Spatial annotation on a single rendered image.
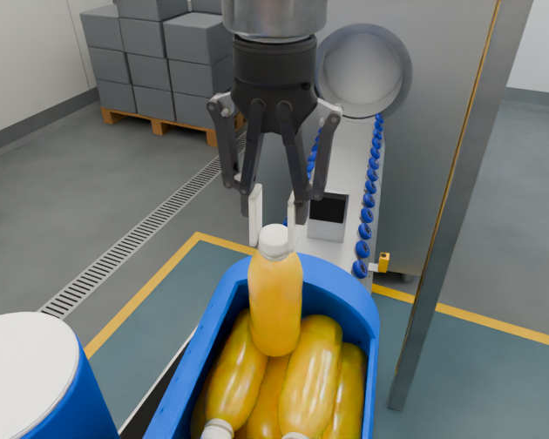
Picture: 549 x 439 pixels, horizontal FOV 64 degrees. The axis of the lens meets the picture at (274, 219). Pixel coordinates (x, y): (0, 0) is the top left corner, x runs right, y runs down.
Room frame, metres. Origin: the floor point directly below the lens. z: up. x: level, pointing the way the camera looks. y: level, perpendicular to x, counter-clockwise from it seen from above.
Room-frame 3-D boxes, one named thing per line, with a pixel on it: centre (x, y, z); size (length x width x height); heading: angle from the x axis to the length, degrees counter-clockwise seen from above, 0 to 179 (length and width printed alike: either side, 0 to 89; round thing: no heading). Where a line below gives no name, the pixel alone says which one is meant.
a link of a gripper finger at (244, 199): (0.41, 0.04, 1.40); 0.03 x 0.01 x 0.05; 76
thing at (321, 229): (0.92, -0.14, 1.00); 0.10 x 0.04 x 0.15; 76
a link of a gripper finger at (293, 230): (0.40, -0.02, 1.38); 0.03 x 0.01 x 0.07; 166
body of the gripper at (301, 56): (0.41, 0.00, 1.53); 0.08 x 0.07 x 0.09; 76
